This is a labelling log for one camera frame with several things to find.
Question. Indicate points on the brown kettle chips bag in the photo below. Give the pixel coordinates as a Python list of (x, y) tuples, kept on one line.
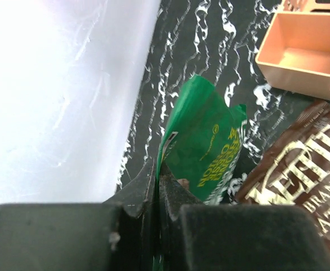
[(295, 170)]

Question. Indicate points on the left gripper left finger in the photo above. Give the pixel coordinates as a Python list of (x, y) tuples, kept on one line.
[(118, 234)]

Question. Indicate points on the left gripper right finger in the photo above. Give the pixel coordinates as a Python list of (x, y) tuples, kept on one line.
[(238, 237)]

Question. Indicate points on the orange plastic file organizer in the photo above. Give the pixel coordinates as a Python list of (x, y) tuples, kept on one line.
[(295, 52)]

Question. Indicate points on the green chips bag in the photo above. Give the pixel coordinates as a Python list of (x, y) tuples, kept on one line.
[(197, 156)]

